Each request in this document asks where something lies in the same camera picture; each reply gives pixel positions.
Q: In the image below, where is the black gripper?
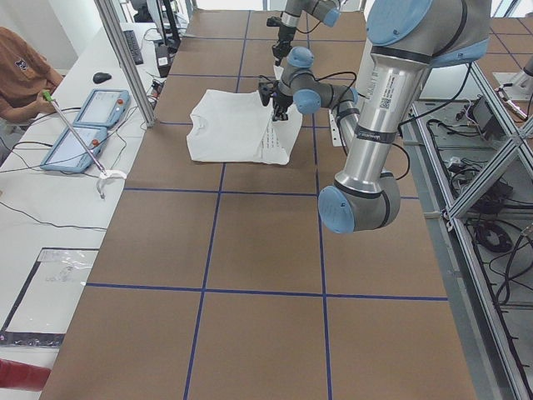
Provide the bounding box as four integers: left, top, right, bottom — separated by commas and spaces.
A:
272, 24, 296, 66
271, 92, 293, 122

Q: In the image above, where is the white long-sleeve printed shirt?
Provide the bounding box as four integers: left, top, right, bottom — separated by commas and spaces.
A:
187, 89, 302, 165

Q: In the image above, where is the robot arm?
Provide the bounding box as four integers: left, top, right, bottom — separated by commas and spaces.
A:
261, 1, 491, 233
266, 0, 341, 66

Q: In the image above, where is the black keyboard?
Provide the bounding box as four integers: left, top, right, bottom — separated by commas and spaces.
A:
123, 30, 144, 65

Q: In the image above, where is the blue teach pendant far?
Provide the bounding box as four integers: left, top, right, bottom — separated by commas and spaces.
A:
73, 89, 131, 128

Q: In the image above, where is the blue teach pendant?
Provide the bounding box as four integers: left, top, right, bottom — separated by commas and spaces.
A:
73, 89, 131, 128
40, 127, 107, 173

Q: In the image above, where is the black computer mouse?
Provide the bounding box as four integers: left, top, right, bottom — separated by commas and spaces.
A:
92, 72, 112, 84

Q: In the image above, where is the white curved plastic hook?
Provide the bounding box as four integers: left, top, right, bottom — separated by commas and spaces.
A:
97, 169, 127, 199

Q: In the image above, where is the blue teach pendant near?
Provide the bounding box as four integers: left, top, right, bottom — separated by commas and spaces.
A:
40, 127, 107, 173

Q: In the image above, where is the metal rod with green tip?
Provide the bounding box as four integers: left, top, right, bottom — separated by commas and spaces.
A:
41, 90, 106, 174

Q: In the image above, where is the person in brown shirt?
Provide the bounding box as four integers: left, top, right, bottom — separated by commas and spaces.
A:
1, 27, 63, 123

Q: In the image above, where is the clear plastic sheet bag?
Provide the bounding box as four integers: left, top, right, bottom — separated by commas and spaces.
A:
1, 247, 98, 348

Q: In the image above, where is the red cylinder object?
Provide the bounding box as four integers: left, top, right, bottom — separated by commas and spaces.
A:
1, 359, 52, 392

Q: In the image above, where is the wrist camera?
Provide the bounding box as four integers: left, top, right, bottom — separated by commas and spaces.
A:
266, 17, 281, 27
257, 75, 278, 107

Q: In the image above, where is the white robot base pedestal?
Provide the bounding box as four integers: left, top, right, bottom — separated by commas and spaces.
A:
328, 110, 345, 148

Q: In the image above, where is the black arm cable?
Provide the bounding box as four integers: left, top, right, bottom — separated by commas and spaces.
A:
311, 70, 411, 180

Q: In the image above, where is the aluminium frame post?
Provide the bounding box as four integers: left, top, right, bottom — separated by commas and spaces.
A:
94, 0, 155, 128

